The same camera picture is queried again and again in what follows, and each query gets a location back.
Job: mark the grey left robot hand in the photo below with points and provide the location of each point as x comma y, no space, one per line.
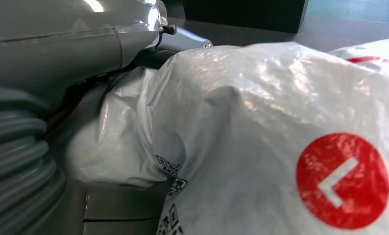
58,42

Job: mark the grey package with red print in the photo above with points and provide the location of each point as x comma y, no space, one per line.
246,129

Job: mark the black inbound scanner machine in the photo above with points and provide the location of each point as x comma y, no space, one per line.
246,16

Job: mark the green conveyor belt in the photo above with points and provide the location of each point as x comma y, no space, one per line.
360,9

